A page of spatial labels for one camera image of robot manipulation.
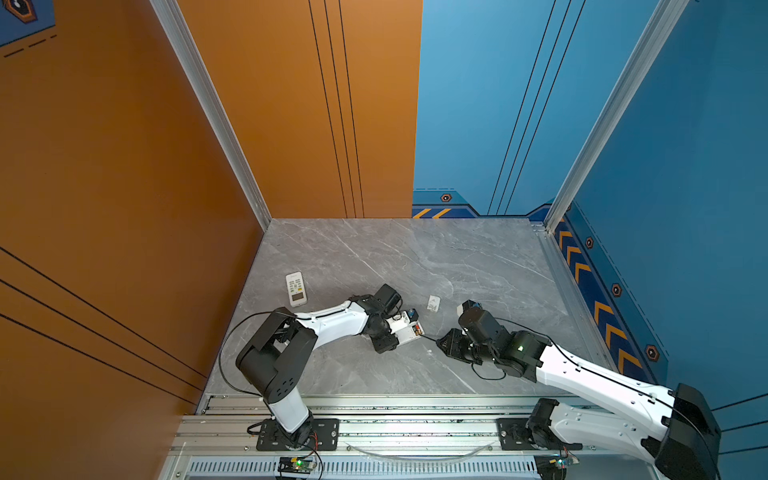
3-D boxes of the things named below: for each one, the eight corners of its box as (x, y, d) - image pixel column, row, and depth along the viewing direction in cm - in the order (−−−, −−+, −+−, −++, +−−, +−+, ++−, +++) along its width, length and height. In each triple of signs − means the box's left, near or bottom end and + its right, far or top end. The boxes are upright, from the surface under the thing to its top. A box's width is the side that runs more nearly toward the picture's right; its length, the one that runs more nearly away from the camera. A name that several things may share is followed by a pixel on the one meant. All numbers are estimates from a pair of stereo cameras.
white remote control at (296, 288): (291, 308, 99) (289, 305, 97) (286, 277, 107) (285, 273, 105) (308, 303, 100) (306, 300, 98) (302, 273, 108) (301, 269, 106)
